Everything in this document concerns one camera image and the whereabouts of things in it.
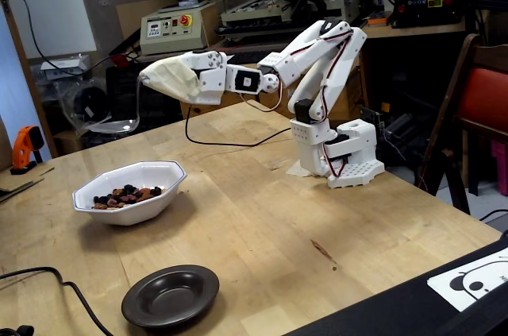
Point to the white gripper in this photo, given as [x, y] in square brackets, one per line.
[209, 79]

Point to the metal spoon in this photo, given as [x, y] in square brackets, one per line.
[119, 126]

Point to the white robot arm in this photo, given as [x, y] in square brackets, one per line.
[359, 135]

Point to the white octagonal bowl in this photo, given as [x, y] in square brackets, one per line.
[119, 215]

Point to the brown round plate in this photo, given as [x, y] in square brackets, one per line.
[170, 300]

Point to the beige masking tape wrap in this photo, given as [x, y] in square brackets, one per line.
[170, 78]

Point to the wooden workbench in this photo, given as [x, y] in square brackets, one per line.
[206, 111]

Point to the beige control box red button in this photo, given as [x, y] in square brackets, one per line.
[170, 40]

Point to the black keyboard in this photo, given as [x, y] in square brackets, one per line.
[246, 57]

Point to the black slotted storage crate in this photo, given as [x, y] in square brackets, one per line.
[123, 93]

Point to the brown cardboard sheet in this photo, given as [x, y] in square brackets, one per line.
[129, 18]

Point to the clear plastic bag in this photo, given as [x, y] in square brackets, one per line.
[79, 101]

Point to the white flat box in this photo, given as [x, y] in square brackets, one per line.
[65, 66]

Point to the trail mix pile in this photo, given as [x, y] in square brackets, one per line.
[127, 197]

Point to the beige tape sheet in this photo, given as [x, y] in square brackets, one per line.
[295, 170]

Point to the white board panel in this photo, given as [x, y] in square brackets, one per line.
[47, 2]

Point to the orange and black hand tool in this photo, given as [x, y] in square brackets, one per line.
[24, 141]

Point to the orange flat box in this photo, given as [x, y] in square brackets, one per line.
[379, 21]

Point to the black clamp orange tip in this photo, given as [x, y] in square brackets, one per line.
[397, 125]

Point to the wooden shelf board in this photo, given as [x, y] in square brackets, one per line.
[397, 31]

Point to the wooden chair red cushion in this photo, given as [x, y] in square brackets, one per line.
[480, 93]

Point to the small black object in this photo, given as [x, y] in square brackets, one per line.
[24, 331]

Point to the large black box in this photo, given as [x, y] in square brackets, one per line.
[397, 312]

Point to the pink plastic bin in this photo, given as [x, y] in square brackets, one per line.
[500, 169]

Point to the white panda print paper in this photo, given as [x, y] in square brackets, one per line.
[492, 272]

